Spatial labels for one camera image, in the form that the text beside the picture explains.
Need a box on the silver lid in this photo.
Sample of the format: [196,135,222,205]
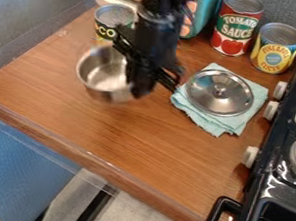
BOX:
[181,66,259,120]

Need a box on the light blue cloth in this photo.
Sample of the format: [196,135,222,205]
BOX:
[166,57,272,144]

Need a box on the yellow pineapple can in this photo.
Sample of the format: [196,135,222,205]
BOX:
[247,19,296,78]

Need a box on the silver pot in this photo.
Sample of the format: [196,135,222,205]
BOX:
[71,41,142,107]

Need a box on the green and black can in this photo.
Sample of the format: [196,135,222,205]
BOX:
[90,1,140,47]

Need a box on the teal toy box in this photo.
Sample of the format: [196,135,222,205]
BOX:
[83,0,224,44]

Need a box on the red tomato can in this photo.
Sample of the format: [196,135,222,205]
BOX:
[207,0,267,61]

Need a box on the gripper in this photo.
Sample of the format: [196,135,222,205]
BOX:
[105,3,192,104]

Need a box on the toy stove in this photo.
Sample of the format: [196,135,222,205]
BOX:
[197,24,296,221]

